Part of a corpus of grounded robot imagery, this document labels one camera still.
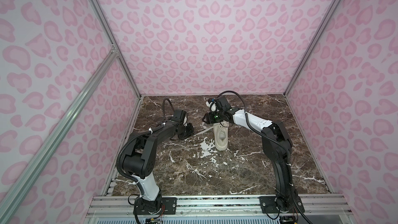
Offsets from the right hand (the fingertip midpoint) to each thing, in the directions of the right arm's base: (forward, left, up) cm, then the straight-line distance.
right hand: (206, 117), depth 94 cm
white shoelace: (-5, 0, -6) cm, 8 cm away
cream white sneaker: (-6, -9, -3) cm, 12 cm away
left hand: (-6, +6, -5) cm, 10 cm away
